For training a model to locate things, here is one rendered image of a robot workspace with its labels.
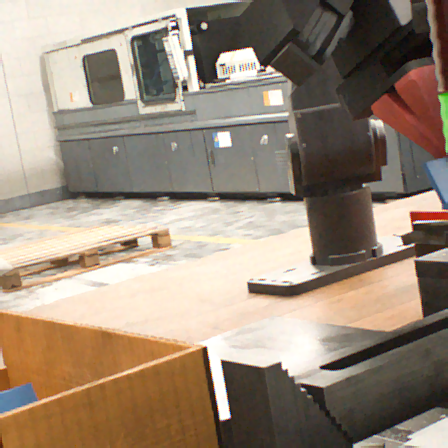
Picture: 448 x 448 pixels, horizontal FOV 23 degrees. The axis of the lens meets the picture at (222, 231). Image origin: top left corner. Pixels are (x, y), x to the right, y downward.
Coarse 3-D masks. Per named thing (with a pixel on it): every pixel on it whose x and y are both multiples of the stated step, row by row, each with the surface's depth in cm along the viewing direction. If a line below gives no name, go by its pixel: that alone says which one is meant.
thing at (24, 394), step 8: (24, 384) 68; (0, 392) 67; (8, 392) 67; (16, 392) 67; (24, 392) 67; (32, 392) 68; (0, 400) 66; (8, 400) 67; (16, 400) 67; (24, 400) 67; (32, 400) 67; (0, 408) 66; (8, 408) 66
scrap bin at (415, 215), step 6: (414, 210) 93; (420, 210) 93; (426, 210) 92; (432, 210) 91; (438, 210) 91; (414, 216) 93; (420, 216) 92; (426, 216) 92; (432, 216) 91; (438, 216) 91; (444, 216) 90; (414, 222) 93; (414, 246) 94
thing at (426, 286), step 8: (424, 280) 60; (432, 280) 59; (440, 280) 59; (424, 288) 60; (432, 288) 59; (440, 288) 59; (424, 296) 60; (432, 296) 59; (440, 296) 59; (424, 304) 60; (432, 304) 59; (440, 304) 59; (424, 312) 60; (432, 312) 60
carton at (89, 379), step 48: (0, 336) 75; (48, 336) 69; (96, 336) 63; (144, 336) 59; (0, 384) 75; (48, 384) 70; (96, 384) 51; (144, 384) 53; (192, 384) 55; (0, 432) 49; (48, 432) 50; (96, 432) 51; (144, 432) 53; (192, 432) 55
